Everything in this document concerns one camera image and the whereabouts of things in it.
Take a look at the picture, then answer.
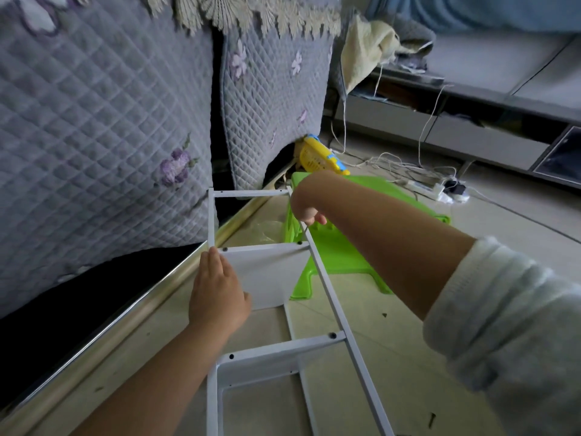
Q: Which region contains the person's left hand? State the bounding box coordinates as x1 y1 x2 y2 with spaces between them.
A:
188 246 254 337

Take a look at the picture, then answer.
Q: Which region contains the person's right hand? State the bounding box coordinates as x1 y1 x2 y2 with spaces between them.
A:
289 173 332 227

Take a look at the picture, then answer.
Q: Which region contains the white wooden board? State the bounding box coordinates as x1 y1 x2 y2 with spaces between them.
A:
218 242 314 311
218 339 346 389

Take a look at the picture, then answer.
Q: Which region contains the white metal frame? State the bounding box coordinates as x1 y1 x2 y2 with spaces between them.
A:
283 304 321 436
205 184 396 436

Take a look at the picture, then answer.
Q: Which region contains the person's left forearm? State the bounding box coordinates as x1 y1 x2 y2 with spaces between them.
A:
73 322 239 436

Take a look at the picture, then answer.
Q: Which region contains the person's white shirt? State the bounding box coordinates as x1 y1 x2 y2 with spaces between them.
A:
423 236 581 436

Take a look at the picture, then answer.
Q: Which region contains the yellow plastic basket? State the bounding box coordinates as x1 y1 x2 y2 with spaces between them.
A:
296 134 350 176

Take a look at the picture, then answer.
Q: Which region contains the green plastic stool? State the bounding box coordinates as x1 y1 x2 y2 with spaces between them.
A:
284 171 452 302

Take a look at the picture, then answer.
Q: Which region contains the long white power strip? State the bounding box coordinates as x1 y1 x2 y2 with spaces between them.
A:
405 177 453 204

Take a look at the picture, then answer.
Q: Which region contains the white power strip with plugs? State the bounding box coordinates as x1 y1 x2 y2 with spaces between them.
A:
440 177 470 203

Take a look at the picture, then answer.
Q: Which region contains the pile of pale cloth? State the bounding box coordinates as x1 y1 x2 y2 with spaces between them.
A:
340 12 437 94

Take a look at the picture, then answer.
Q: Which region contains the grey marble TV cabinet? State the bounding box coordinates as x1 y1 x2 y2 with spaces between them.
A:
336 31 581 190

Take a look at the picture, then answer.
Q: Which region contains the grey textured furniture cover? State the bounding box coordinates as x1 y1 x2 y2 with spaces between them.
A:
0 0 344 319

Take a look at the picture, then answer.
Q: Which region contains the blue cloth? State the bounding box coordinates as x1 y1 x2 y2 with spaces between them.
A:
367 0 581 35

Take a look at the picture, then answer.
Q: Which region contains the tangle of white cables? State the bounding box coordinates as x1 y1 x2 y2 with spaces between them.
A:
329 63 468 205

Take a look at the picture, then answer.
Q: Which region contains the chrome metal base rail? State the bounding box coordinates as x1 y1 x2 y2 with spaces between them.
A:
0 163 296 436

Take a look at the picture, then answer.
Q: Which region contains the long dark cable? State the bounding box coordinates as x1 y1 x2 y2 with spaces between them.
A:
467 188 581 243

